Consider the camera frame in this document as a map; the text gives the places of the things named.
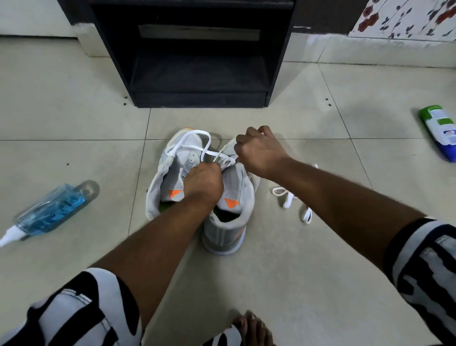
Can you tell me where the person's left hand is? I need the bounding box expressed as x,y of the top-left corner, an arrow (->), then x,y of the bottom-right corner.
183,162 -> 224,207

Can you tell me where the black open shelf box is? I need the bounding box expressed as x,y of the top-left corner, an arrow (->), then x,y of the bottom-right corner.
87,0 -> 298,109

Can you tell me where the white floral patterned sheet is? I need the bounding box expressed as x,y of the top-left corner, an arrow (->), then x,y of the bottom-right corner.
348,0 -> 456,42

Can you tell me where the grey sneaker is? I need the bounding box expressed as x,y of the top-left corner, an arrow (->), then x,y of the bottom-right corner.
200,137 -> 261,256
145,127 -> 211,220

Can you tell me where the person's left forearm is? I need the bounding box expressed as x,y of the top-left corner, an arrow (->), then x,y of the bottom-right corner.
92,194 -> 214,328

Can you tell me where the blue transparent bottle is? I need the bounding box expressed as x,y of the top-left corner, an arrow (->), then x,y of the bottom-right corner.
0,180 -> 100,248

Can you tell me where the white shoelace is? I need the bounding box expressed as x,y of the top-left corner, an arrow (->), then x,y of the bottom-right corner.
272,163 -> 319,224
164,129 -> 238,167

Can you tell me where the dark brown wooden cabinet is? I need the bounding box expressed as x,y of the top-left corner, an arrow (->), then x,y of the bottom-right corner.
57,0 -> 370,35

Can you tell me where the green blue white bottle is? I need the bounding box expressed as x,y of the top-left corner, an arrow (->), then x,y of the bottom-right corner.
418,105 -> 456,163

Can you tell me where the person's right foot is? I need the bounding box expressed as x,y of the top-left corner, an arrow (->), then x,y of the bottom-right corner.
233,310 -> 276,346

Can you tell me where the person's right hand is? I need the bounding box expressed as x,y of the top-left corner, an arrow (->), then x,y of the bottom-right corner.
234,125 -> 291,181

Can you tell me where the zebra striped garment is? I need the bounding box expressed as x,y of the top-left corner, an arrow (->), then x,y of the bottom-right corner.
0,217 -> 456,346

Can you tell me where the person's right forearm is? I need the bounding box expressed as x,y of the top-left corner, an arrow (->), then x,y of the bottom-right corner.
277,158 -> 427,271

